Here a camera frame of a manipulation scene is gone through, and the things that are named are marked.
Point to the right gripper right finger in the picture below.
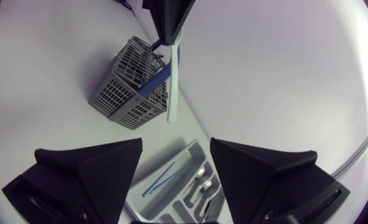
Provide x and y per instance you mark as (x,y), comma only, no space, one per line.
(252,183)

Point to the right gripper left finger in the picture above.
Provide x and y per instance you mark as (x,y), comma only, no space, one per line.
(102,180)

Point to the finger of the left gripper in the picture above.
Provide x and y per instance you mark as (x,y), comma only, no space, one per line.
(166,18)

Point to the pale plastic spoon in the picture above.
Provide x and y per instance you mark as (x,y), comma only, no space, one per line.
(173,87)

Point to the grey cutlery tray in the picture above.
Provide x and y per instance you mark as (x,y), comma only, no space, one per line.
(168,199)

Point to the grey cutlery basket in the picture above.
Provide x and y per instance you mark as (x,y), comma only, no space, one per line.
(124,93)

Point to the steel spoon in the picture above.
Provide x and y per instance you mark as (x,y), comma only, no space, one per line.
(204,189)
(196,179)

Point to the blue plastic chopstick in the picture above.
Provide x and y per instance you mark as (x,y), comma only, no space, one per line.
(159,179)
(166,181)

